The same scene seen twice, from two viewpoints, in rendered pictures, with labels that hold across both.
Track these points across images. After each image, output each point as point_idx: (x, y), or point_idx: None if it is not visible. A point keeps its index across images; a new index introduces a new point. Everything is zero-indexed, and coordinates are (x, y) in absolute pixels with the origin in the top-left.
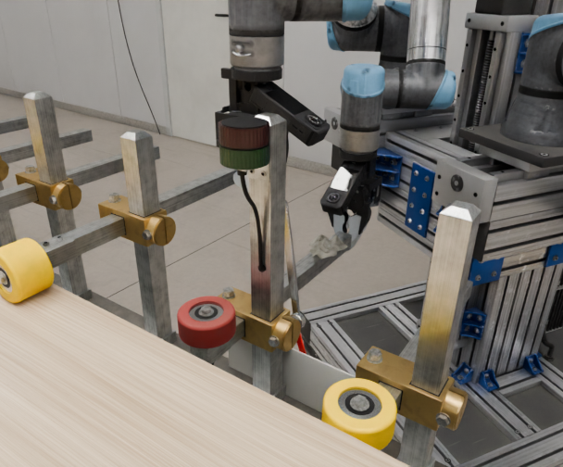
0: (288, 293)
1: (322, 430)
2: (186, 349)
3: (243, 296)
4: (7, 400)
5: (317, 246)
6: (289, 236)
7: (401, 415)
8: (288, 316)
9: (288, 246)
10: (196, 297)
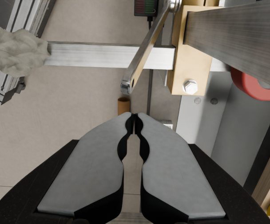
0: (125, 44)
1: None
2: (160, 108)
3: (184, 72)
4: None
5: (32, 58)
6: (150, 42)
7: (26, 0)
8: (194, 1)
9: (153, 38)
10: (254, 96)
